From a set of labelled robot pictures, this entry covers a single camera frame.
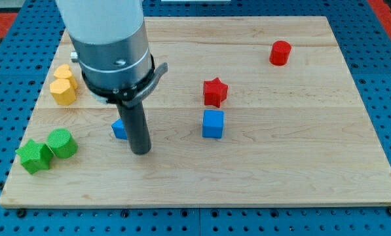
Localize black clamp ring with lever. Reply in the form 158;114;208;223
81;54;169;108

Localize yellow heart block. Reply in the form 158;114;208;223
53;64;78;90

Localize red star block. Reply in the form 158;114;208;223
203;77;228;108

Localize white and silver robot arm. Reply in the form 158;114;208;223
56;0;153;102

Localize blue cube block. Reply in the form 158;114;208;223
202;109;225;139

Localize wooden board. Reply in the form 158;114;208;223
0;16;391;208

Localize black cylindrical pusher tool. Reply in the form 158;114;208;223
117;102;151;155

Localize green cylinder block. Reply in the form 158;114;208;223
47;128;78;159

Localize blue block behind pusher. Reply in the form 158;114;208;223
111;119;128;140

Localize yellow hexagon block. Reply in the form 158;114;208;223
50;79;77;106

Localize red cylinder block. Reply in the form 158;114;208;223
269;41;291;66

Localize green star block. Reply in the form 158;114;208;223
15;139;54;174

